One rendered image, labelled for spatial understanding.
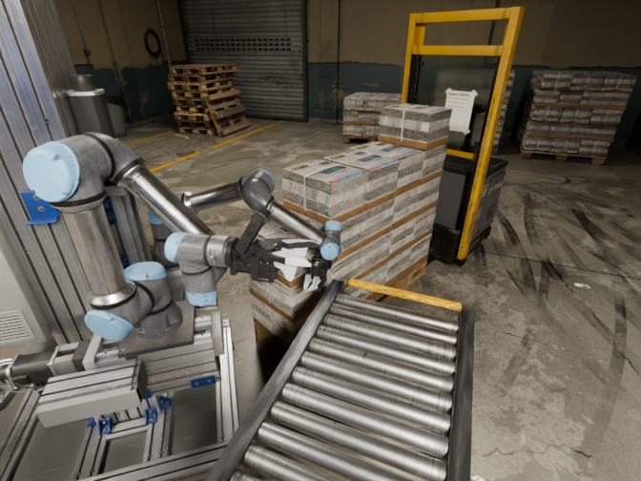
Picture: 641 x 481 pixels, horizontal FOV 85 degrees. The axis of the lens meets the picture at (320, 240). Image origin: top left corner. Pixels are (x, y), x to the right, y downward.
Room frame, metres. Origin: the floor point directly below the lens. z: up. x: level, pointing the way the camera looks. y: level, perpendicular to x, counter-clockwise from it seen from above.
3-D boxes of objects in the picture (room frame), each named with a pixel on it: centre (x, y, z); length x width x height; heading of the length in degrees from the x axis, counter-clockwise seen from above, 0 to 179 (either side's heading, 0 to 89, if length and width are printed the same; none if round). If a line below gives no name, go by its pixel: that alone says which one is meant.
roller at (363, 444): (0.54, -0.08, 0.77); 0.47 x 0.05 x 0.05; 68
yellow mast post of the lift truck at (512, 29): (2.54, -1.17, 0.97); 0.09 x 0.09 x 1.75; 45
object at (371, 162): (2.04, -0.24, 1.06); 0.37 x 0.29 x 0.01; 46
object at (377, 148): (2.26, -0.41, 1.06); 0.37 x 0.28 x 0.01; 46
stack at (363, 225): (1.94, -0.13, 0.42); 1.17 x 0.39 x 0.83; 135
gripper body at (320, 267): (1.30, 0.00, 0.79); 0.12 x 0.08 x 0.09; 158
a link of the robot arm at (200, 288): (0.75, 0.31, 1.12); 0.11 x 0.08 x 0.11; 170
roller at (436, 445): (0.60, -0.10, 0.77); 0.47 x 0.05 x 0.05; 68
